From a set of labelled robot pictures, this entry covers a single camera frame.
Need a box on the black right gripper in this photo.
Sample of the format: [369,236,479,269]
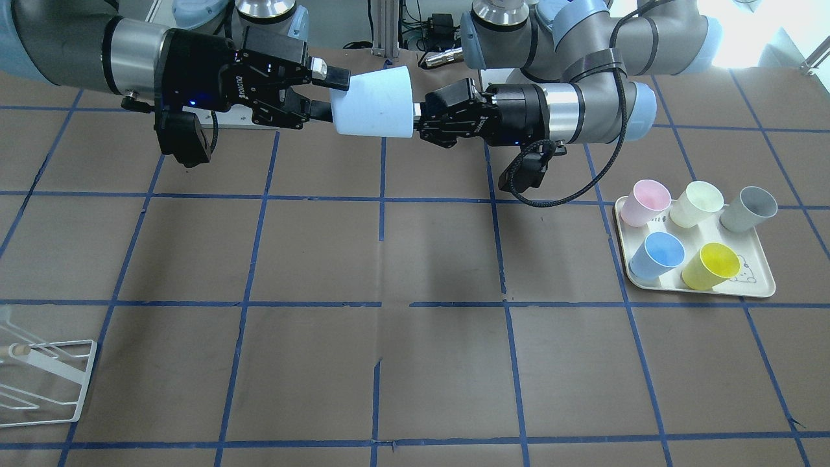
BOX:
[155,27,351,129]

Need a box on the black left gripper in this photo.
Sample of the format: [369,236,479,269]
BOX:
[413,78,551,148]

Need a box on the light blue plastic cup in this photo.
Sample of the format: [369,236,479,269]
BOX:
[329,66,414,138]

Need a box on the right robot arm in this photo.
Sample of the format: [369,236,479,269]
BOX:
[2,1,350,129]

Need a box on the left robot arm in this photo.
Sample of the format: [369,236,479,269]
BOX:
[413,1,724,148]

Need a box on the pink plastic cup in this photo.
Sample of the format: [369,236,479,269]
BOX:
[619,178,672,227]

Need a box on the cream plastic cup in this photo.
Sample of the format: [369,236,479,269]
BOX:
[669,180,724,228]

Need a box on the yellow plastic cup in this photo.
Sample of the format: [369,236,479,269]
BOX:
[681,242,742,291]

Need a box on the grey plastic cup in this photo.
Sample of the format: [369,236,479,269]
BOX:
[718,186,779,233]

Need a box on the cream plastic tray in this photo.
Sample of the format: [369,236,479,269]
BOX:
[613,196,776,298]

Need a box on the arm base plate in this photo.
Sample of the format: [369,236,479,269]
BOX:
[191,104,276,130]
[478,67,523,89]

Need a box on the aluminium frame post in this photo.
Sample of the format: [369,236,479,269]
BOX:
[368,1,403,63]

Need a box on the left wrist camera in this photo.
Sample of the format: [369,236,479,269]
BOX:
[498,139,568,194]

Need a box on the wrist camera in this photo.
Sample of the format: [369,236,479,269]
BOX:
[498,139,568,194]
[154,110,213,168]

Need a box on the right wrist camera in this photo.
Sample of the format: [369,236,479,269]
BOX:
[154,110,213,168]

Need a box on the white wire rack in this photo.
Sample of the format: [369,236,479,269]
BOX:
[1,305,98,429]

